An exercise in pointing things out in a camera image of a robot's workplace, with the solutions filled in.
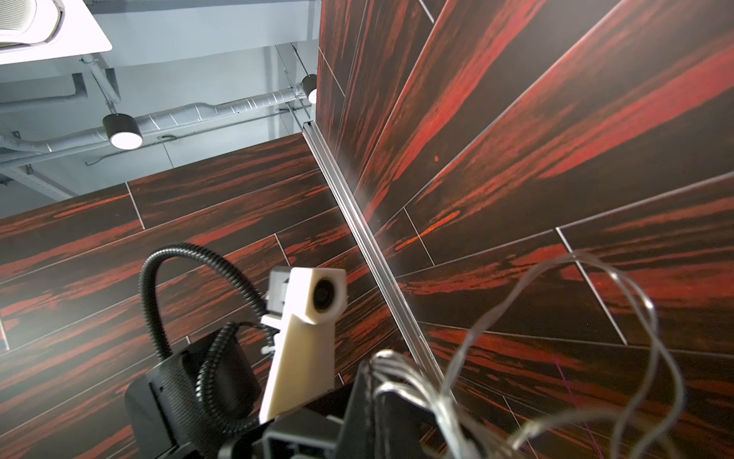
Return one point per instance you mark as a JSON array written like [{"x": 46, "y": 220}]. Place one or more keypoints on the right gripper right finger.
[{"x": 400, "y": 427}]

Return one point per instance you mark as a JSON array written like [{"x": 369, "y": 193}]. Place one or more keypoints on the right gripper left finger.
[{"x": 357, "y": 435}]

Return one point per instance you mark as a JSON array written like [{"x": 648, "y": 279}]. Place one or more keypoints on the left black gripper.
[{"x": 199, "y": 402}]

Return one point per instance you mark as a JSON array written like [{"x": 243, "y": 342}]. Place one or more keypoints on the round ceiling lamp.
[
  {"x": 122, "y": 131},
  {"x": 309, "y": 87}
]

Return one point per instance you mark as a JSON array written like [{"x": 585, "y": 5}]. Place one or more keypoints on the white ceiling air conditioner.
[{"x": 38, "y": 30}]

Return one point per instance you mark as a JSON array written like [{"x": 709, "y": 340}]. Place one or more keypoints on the silver ceiling duct pipe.
[{"x": 17, "y": 152}]

